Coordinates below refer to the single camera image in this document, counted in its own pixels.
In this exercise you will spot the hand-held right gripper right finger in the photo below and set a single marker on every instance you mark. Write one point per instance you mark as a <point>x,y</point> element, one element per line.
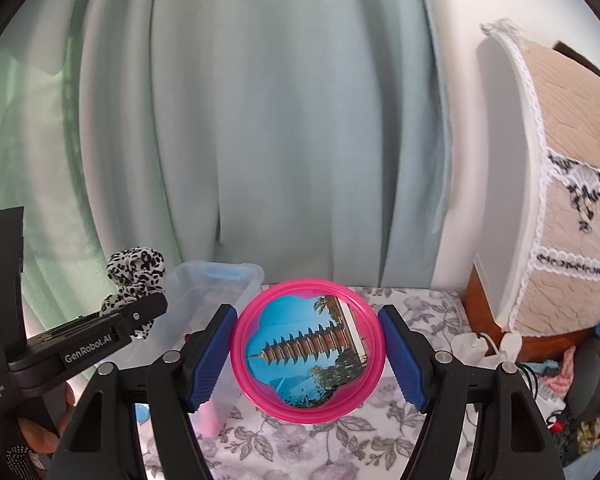
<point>405,360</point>

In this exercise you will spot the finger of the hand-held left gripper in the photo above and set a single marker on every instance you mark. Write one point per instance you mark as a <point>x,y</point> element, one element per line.
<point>130,316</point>

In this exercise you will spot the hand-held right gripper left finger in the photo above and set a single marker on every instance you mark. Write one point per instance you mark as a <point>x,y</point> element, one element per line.
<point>211,360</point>

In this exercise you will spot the pink translucent round dish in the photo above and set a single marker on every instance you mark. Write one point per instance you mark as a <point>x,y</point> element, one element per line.
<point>242,360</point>

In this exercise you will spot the black and white spotted scrunchie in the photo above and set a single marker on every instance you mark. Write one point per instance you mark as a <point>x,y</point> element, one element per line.
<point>135,265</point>

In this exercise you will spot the clear plastic container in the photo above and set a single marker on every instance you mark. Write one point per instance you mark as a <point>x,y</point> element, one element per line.
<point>220,280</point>

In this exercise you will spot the pagoda picture card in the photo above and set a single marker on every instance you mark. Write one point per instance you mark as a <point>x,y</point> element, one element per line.
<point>305,350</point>

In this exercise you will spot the person's left hand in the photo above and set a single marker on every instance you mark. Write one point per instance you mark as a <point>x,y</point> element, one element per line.
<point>37,435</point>

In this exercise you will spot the pink small object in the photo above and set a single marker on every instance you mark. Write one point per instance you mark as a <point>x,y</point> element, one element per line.
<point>208,419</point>

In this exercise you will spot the white power strip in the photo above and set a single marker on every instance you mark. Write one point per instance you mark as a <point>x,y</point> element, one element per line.
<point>472,345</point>

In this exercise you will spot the blue small object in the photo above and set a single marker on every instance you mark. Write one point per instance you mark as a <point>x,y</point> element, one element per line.
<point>141,415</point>

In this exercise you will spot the grey floral bedsheet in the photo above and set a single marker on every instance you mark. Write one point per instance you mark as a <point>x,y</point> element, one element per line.
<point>300,450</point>

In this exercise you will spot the pink crumpled cloth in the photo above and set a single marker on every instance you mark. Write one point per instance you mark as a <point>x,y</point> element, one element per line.
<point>566,367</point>

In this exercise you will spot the black round object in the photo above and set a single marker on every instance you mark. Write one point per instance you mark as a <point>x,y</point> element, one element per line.
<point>592,380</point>

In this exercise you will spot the pale green curtain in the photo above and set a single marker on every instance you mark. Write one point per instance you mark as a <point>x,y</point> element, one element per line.
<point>260,125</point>

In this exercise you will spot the beige quilted lace-trimmed cover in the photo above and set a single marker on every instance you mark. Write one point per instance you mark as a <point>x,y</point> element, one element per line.
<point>565,180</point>

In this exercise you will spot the brown wooden bed frame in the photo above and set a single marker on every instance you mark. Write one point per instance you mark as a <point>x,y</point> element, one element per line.
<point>485,305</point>

